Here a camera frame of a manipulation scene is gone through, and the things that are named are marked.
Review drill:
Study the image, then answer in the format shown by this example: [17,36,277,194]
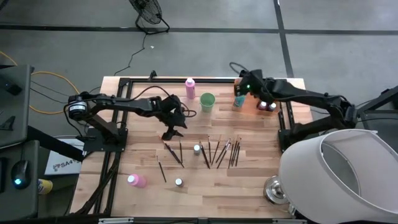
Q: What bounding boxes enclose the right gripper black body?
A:
[237,69,274,101]

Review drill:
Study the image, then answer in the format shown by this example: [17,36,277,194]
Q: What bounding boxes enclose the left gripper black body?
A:
[154,94,189,129]

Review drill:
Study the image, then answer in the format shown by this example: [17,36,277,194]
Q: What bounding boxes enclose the tall teal paint bottle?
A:
[232,93,248,112]

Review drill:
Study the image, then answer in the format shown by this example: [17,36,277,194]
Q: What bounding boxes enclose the tall pink paint bottle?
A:
[185,77,197,100]

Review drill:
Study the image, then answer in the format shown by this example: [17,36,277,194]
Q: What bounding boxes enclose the small pink paint bottle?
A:
[126,174,148,189]

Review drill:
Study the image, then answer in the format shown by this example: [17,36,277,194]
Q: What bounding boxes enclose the light green plastic cup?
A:
[199,91,216,113]

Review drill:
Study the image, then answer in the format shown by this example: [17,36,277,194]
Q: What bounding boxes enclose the black floor fan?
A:
[128,0,171,35]

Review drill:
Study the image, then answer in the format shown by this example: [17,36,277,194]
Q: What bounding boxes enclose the white printed cardboard box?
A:
[44,138,85,176]

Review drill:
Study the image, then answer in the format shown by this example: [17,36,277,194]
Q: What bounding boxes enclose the table lamp white shade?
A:
[263,128,398,224]

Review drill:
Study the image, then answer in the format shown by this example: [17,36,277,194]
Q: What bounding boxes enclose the black diagonal metal bar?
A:
[27,125,85,162]

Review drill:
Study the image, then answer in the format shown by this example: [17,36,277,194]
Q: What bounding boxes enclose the yellow can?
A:
[37,178,54,195]

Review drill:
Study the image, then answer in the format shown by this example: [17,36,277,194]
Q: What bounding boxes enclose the black computer mouse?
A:
[11,159,32,190]

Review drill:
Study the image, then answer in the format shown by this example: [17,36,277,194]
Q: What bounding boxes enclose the grey desk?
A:
[0,63,35,150]
[0,139,41,220]

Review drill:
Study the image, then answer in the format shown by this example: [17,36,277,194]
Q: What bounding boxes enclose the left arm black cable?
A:
[132,85,198,118]

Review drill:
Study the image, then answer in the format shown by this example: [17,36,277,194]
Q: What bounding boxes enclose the black table frame rail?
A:
[73,76,295,217]

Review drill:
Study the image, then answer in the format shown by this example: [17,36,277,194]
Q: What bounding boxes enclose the black fan power cable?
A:
[113,32,147,77]

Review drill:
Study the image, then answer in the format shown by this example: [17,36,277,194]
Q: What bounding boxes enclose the yellow power cable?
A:
[0,50,81,115]

